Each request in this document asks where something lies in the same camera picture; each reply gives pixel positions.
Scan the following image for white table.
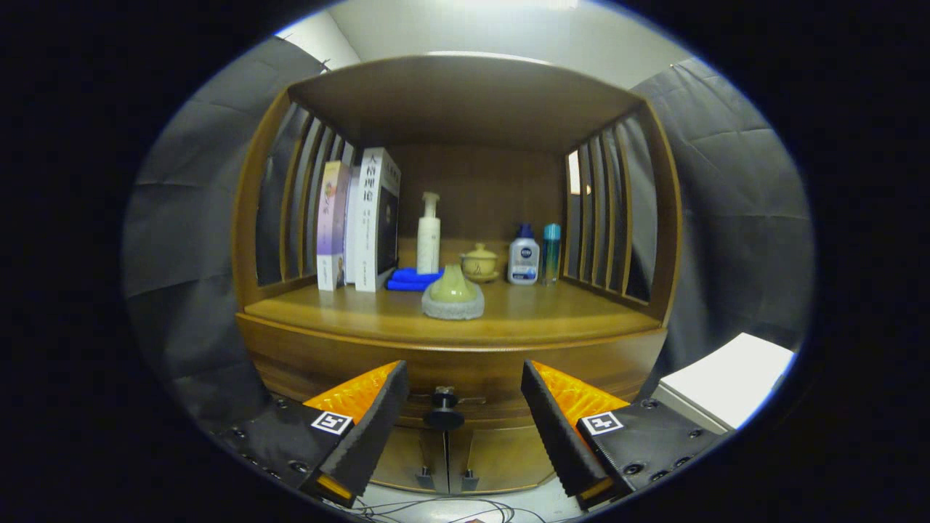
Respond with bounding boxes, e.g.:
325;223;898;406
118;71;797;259
650;332;796;435

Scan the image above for white blue pump bottle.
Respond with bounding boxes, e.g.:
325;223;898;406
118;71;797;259
507;224;541;285

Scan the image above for black floor cables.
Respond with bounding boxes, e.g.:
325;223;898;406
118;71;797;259
352;496;546;523

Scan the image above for teal bottle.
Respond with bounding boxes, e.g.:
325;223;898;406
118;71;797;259
541;223;562;285

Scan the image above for brown wooden drawer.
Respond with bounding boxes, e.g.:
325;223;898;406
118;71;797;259
236;312;668;431

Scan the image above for blue folded cloth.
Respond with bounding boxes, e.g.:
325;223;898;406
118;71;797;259
386;267;445;293

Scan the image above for brown wooden cabinet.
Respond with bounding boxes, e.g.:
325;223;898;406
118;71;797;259
231;54;684;496

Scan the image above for yellow lidded teacup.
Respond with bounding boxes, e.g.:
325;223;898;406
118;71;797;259
459;243;501;283

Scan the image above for wooden cabinet door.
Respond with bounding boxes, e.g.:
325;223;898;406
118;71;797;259
447;425;560;495
367;427;448;495

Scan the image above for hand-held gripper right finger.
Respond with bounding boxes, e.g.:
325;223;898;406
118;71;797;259
520;359;733;511

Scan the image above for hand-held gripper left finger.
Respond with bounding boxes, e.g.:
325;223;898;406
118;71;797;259
218;360;409;509

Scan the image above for green piece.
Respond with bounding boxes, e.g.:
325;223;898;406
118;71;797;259
421;264;485;321

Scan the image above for white book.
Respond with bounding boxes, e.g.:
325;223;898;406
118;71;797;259
344;147;402;293

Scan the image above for wooden countertop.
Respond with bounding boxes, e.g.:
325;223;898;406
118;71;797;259
243;280;666;348

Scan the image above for purple book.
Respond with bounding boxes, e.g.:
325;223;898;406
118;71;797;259
316;161;351;292

